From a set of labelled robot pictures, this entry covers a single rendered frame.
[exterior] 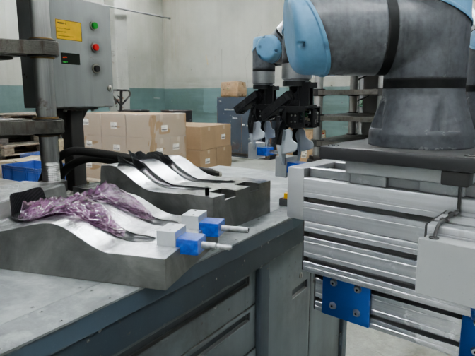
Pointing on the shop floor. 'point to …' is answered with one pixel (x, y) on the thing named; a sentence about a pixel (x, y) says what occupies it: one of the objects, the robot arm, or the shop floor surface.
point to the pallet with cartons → (208, 144)
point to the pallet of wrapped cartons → (133, 134)
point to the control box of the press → (73, 68)
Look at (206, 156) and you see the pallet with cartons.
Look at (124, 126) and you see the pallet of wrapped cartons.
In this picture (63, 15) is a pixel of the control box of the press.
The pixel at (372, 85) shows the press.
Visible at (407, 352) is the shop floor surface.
